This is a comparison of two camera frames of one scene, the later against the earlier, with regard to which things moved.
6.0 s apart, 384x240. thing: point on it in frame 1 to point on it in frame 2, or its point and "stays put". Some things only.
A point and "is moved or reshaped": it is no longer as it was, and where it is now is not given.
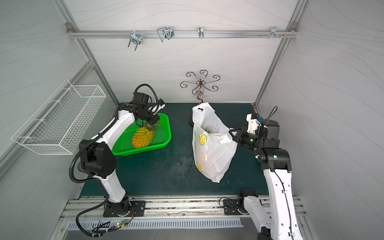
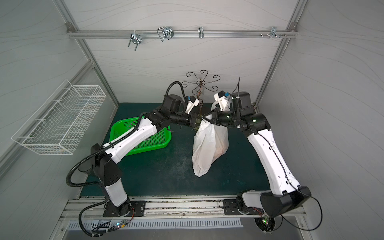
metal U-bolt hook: (166, 32) stays put
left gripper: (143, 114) to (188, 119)
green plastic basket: (161, 137) stays put
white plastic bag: (214, 148) is moved or reshaped
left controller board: (121, 224) stays put
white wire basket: (57, 127) stays put
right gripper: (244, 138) to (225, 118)
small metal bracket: (200, 32) stays put
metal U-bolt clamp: (135, 38) stays put
